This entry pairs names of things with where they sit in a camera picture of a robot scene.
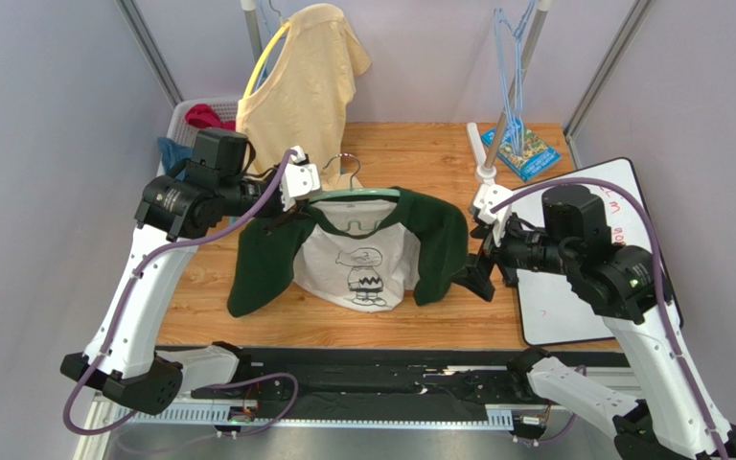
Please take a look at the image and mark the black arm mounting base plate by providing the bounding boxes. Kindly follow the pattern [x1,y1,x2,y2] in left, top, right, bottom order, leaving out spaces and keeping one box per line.
[192,348,551,422]

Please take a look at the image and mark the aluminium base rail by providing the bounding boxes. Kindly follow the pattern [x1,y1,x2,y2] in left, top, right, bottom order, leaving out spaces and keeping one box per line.
[74,359,688,460]

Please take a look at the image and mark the cream yellow t-shirt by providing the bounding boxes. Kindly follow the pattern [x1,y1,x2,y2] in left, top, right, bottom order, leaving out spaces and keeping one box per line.
[236,3,372,190]

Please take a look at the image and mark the blue wire hanger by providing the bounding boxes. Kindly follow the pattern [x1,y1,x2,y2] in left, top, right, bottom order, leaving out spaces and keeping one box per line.
[493,1,537,136]

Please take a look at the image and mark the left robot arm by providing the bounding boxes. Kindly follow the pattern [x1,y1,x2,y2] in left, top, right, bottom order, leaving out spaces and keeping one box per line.
[60,127,321,415]

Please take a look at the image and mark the blue garment in basket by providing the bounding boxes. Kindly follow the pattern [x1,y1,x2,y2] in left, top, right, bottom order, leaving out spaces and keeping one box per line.
[156,137,193,180]

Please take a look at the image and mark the green and white t-shirt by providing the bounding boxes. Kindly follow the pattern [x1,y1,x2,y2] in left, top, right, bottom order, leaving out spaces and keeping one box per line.
[227,189,469,317]

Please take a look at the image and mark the aluminium frame post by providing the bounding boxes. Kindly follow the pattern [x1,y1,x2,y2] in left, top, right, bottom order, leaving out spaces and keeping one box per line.
[116,0,183,107]
[563,0,656,142]

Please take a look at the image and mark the yellow plastic hanger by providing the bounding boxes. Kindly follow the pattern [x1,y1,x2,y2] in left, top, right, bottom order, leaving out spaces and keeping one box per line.
[243,20,291,98]

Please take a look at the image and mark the aluminium frame post left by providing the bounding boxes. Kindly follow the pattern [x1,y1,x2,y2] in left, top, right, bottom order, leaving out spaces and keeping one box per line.
[116,0,183,107]

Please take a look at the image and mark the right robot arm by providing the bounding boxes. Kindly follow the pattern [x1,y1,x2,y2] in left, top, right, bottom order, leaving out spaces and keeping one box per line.
[453,178,736,459]

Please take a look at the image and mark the white plastic laundry basket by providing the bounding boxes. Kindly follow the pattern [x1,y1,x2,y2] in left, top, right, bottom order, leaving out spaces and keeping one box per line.
[157,97,239,175]

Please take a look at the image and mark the white clothes rack base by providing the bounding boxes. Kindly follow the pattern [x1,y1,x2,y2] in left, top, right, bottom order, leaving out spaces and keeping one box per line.
[465,123,497,186]

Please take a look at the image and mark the red garment in basket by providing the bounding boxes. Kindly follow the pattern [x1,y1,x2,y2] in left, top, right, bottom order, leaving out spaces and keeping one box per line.
[184,103,237,130]

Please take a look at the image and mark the green plastic hanger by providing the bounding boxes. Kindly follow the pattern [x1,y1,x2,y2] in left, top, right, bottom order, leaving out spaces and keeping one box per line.
[310,152,401,203]

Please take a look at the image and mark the aluminium frame post right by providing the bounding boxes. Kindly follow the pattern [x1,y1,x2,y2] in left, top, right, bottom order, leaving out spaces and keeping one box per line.
[563,0,656,142]

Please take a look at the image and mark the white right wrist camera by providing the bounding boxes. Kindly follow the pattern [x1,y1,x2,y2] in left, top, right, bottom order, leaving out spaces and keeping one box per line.
[470,184,514,247]

